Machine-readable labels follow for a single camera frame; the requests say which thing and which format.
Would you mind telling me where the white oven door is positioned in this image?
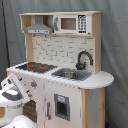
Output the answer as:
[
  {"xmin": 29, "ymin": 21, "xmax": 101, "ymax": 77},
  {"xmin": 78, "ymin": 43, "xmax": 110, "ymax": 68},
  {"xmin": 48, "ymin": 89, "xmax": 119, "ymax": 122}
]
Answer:
[{"xmin": 23, "ymin": 90, "xmax": 44, "ymax": 128}]

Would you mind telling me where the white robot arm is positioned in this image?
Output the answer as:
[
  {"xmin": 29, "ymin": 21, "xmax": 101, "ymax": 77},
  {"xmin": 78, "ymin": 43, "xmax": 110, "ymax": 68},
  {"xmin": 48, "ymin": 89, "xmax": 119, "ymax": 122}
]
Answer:
[{"xmin": 0, "ymin": 74, "xmax": 36, "ymax": 128}]

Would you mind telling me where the wooden toy kitchen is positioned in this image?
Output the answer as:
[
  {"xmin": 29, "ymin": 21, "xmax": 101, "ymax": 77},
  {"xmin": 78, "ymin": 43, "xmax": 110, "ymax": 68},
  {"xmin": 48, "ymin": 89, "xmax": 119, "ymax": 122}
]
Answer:
[{"xmin": 7, "ymin": 11, "xmax": 114, "ymax": 128}]

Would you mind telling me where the black toy faucet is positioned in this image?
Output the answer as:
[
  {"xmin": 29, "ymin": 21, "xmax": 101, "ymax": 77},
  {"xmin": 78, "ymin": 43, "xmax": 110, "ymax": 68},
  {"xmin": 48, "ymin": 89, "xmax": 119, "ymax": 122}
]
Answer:
[{"xmin": 75, "ymin": 51, "xmax": 93, "ymax": 70}]

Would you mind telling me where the grey toy sink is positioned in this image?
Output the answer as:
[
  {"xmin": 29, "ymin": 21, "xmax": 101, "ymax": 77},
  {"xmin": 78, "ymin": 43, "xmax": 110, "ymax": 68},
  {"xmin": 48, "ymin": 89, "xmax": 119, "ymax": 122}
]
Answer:
[{"xmin": 52, "ymin": 68, "xmax": 92, "ymax": 81}]

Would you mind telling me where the black toy stovetop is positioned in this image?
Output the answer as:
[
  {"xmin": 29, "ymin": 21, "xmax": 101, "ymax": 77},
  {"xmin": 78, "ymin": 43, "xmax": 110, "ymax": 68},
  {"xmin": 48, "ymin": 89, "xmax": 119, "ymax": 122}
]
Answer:
[{"xmin": 18, "ymin": 62, "xmax": 55, "ymax": 73}]

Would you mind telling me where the red right stove knob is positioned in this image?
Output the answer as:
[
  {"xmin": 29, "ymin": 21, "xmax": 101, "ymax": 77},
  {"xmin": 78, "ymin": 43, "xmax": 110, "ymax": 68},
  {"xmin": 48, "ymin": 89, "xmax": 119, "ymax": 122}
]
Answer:
[{"xmin": 30, "ymin": 81, "xmax": 37, "ymax": 88}]

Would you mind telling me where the white cabinet door with dispenser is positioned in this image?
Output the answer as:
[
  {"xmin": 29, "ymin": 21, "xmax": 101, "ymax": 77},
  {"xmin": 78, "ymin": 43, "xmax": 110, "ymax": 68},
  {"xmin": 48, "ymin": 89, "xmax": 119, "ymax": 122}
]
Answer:
[{"xmin": 45, "ymin": 82, "xmax": 82, "ymax": 128}]

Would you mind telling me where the white toy microwave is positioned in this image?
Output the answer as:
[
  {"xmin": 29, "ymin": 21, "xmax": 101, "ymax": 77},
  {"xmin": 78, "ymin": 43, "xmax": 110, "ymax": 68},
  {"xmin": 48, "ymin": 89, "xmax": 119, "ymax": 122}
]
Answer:
[{"xmin": 54, "ymin": 14, "xmax": 91, "ymax": 34}]

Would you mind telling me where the grey range hood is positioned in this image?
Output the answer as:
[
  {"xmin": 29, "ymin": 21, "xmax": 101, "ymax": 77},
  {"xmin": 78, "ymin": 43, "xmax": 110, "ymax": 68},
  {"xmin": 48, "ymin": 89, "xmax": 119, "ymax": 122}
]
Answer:
[{"xmin": 24, "ymin": 16, "xmax": 52, "ymax": 34}]

